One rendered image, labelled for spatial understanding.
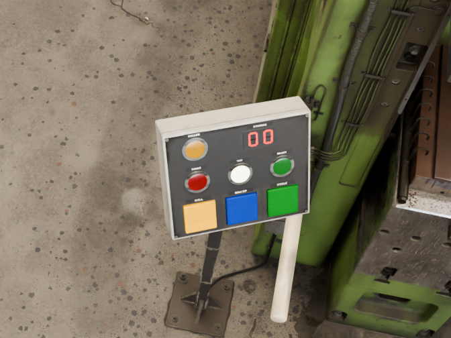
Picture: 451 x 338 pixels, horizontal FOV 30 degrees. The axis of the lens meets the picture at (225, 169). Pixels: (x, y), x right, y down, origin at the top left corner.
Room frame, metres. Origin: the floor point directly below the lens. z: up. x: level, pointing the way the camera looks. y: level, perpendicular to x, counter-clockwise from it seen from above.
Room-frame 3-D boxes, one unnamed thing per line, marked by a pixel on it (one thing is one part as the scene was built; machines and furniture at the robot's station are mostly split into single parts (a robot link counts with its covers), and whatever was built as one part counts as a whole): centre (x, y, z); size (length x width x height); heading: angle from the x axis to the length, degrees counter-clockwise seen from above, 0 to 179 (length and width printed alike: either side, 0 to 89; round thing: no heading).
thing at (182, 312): (1.01, 0.00, 0.05); 0.22 x 0.22 x 0.09; 89
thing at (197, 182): (0.89, 0.06, 1.09); 0.05 x 0.03 x 0.04; 89
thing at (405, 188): (1.23, -0.45, 0.93); 0.40 x 0.03 x 0.03; 179
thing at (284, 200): (0.93, -0.14, 1.01); 0.07 x 0.05 x 0.07; 114
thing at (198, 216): (0.85, 0.04, 1.01); 0.07 x 0.05 x 0.07; 114
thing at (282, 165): (0.97, -0.13, 1.09); 0.05 x 0.03 x 0.04; 89
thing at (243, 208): (0.89, -0.05, 1.01); 0.07 x 0.05 x 0.07; 114
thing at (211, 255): (1.01, -0.01, 0.54); 0.04 x 0.04 x 1.08; 89
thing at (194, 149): (0.93, 0.07, 1.16); 0.05 x 0.03 x 0.04; 89
